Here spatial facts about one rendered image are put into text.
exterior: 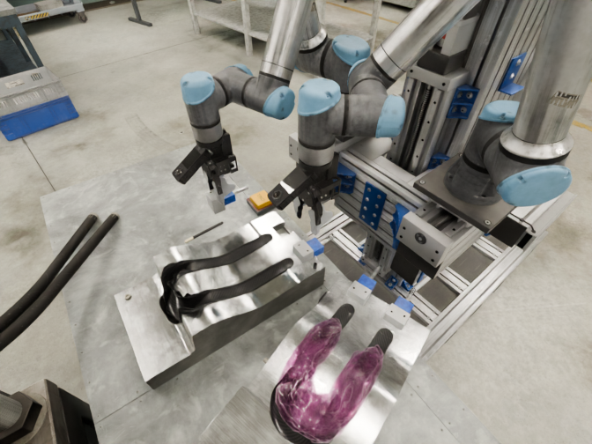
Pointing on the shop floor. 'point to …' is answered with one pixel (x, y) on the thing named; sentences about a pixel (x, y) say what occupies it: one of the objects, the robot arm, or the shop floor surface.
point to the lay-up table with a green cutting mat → (255, 23)
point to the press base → (77, 419)
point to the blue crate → (37, 118)
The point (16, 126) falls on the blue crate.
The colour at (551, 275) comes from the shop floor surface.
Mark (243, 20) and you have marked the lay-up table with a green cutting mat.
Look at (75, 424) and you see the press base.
